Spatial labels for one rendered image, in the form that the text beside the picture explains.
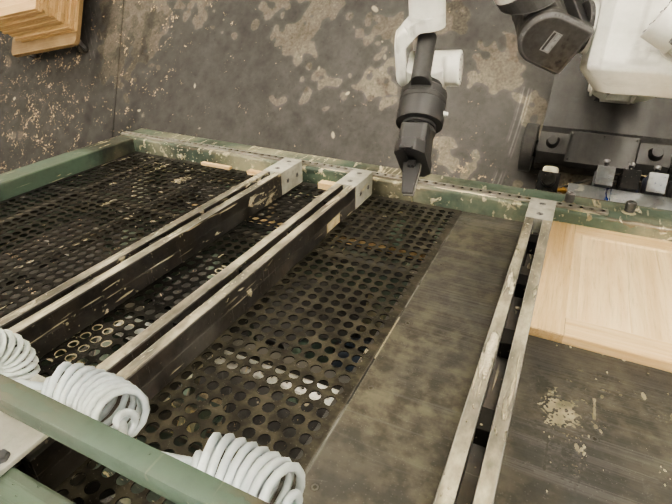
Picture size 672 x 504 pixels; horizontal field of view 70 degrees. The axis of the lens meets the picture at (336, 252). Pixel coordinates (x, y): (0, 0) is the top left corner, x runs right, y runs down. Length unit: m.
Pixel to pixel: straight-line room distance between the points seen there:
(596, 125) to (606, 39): 1.20
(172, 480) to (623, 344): 0.78
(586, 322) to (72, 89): 3.44
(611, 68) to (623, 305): 0.44
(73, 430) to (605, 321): 0.86
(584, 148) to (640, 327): 1.21
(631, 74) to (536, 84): 1.43
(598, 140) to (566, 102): 0.20
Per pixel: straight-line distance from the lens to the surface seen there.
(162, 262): 1.10
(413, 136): 0.89
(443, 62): 0.98
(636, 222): 1.38
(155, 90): 3.30
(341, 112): 2.58
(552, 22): 0.99
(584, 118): 2.20
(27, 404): 0.48
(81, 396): 0.56
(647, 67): 1.02
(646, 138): 2.18
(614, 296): 1.11
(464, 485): 0.66
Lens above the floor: 2.24
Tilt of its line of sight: 68 degrees down
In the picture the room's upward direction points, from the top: 77 degrees counter-clockwise
